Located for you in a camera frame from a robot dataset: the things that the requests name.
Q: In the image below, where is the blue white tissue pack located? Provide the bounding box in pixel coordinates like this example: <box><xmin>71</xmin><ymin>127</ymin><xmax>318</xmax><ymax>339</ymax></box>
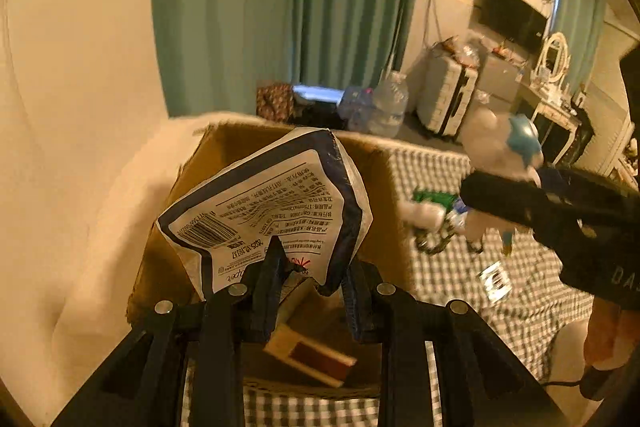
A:
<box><xmin>445</xmin><ymin>198</ymin><xmax>470</xmax><ymax>235</ymax></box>

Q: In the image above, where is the green checkered cloth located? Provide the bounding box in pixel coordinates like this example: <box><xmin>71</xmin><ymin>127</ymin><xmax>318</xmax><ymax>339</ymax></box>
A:
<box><xmin>244</xmin><ymin>146</ymin><xmax>599</xmax><ymax>426</ymax></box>

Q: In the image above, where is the black white foil pouch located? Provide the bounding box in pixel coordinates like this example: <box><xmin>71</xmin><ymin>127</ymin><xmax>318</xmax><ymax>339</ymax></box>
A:
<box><xmin>156</xmin><ymin>128</ymin><xmax>373</xmax><ymax>298</ymax></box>

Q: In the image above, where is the white pill bottle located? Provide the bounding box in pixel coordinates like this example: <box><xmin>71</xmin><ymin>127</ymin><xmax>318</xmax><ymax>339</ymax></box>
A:
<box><xmin>398</xmin><ymin>200</ymin><xmax>446</xmax><ymax>232</ymax></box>

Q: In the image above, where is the green window curtain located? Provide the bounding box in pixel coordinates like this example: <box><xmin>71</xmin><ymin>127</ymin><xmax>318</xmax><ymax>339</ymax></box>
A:
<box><xmin>552</xmin><ymin>0</ymin><xmax>606</xmax><ymax>95</ymax></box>

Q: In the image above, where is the brown cardboard box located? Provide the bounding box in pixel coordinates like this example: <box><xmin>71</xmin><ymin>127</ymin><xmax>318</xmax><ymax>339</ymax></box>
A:
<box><xmin>126</xmin><ymin>124</ymin><xmax>410</xmax><ymax>399</ymax></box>

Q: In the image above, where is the patterned brown bag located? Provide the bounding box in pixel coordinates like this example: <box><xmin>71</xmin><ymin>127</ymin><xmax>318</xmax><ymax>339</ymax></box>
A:
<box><xmin>256</xmin><ymin>83</ymin><xmax>295</xmax><ymax>122</ymax></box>

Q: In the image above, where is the white blue plush toy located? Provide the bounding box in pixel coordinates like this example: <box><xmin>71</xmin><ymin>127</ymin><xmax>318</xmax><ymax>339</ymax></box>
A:
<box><xmin>459</xmin><ymin>107</ymin><xmax>544</xmax><ymax>256</ymax></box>

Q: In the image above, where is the white dressing table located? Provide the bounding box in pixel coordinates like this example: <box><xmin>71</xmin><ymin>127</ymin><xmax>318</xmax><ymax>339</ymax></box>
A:
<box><xmin>512</xmin><ymin>83</ymin><xmax>580</xmax><ymax>165</ymax></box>

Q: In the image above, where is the white suitcase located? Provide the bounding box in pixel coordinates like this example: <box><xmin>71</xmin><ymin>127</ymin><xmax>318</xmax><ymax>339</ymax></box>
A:
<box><xmin>416</xmin><ymin>55</ymin><xmax>478</xmax><ymax>136</ymax></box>

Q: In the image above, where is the black wall television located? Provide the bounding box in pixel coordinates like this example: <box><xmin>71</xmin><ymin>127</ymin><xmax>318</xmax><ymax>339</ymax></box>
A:
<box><xmin>478</xmin><ymin>0</ymin><xmax>548</xmax><ymax>54</ymax></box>

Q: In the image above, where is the green snack packet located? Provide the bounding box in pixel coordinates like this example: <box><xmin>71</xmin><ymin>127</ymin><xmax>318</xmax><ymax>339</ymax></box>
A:
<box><xmin>412</xmin><ymin>188</ymin><xmax>459</xmax><ymax>208</ymax></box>

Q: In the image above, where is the white oval mirror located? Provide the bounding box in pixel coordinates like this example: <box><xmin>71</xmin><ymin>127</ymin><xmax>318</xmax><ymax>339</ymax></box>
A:
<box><xmin>533</xmin><ymin>31</ymin><xmax>570</xmax><ymax>86</ymax></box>

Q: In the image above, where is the grey mini fridge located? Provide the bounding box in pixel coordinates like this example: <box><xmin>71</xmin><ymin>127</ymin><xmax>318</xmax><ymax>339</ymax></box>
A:
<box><xmin>475</xmin><ymin>52</ymin><xmax>522</xmax><ymax>113</ymax></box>

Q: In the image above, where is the person's hand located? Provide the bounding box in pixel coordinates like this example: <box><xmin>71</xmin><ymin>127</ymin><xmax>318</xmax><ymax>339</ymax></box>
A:
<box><xmin>584</xmin><ymin>297</ymin><xmax>639</xmax><ymax>371</ymax></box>

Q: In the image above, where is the large water jug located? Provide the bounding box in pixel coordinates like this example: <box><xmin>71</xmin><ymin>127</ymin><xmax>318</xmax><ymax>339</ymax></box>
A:
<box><xmin>368</xmin><ymin>70</ymin><xmax>409</xmax><ymax>139</ymax></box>

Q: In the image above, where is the small water bottles pack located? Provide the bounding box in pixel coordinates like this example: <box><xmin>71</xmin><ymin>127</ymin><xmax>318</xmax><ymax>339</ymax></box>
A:
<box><xmin>337</xmin><ymin>86</ymin><xmax>373</xmax><ymax>134</ymax></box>

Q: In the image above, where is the strip of small vials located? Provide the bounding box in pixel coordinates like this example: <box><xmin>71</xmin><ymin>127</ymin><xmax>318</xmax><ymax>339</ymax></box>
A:
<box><xmin>414</xmin><ymin>229</ymin><xmax>454</xmax><ymax>256</ymax></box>

